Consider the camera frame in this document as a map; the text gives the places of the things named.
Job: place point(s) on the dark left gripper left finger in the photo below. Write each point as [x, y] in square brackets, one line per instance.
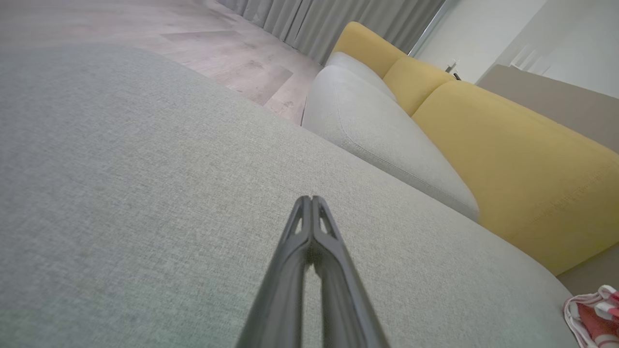
[280, 299]

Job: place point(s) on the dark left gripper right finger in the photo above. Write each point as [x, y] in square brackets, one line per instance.
[343, 299]

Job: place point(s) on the red Bulls basketball jersey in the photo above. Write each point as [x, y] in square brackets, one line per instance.
[592, 324]

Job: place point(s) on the large grey sofa chaise cushion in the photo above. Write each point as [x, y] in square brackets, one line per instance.
[145, 193]

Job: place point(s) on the grey sofa seat cushion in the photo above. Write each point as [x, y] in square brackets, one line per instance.
[358, 72]
[377, 130]

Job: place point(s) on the yellow sofa back cushion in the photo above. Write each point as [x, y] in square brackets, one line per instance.
[367, 46]
[522, 169]
[416, 82]

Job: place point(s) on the grey pleated curtain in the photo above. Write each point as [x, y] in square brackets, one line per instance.
[338, 24]

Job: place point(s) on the taupe panel behind sofa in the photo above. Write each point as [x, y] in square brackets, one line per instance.
[556, 101]

